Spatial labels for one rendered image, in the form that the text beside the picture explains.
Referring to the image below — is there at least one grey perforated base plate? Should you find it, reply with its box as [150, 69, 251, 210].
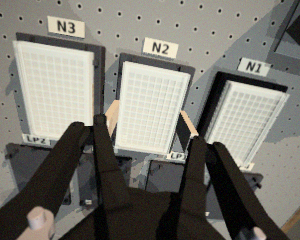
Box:
[0, 0, 300, 228]

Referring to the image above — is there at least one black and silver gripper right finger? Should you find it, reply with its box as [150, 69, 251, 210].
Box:
[172, 111, 290, 240]

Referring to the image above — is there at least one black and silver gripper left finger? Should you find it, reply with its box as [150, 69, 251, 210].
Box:
[0, 100, 142, 240]

